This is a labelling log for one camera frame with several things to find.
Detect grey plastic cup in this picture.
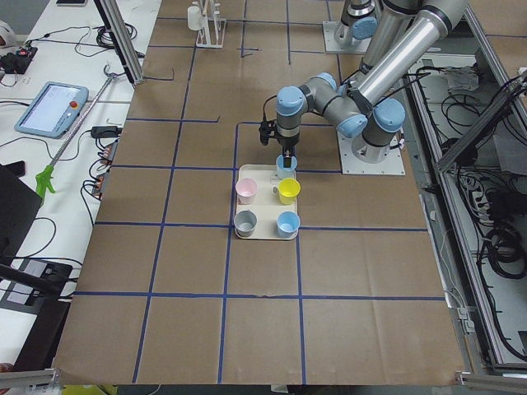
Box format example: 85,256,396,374
234,210,258,238

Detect blue teach pendant tablet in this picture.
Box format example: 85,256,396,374
14,81,89,138

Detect black power adapter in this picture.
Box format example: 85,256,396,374
90,125,123,139

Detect reach grabber tool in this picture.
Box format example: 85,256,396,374
35,65,130,200

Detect yellow plastic cup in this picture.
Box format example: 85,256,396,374
277,178,301,205

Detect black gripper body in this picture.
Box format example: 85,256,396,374
280,142,296,157

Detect white plastic cup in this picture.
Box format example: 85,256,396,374
187,5,203,31

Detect cream serving tray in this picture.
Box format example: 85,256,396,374
233,165,298,240

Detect pink plastic cup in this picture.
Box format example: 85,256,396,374
236,178,258,205

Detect aluminium frame post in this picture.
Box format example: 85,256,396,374
94,0,144,86

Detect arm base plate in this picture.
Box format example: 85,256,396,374
337,129,406,176
323,21,371,54

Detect white wire cup rack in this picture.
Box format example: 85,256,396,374
193,0,226,49

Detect light blue plastic cup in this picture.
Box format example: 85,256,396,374
275,155,297,179

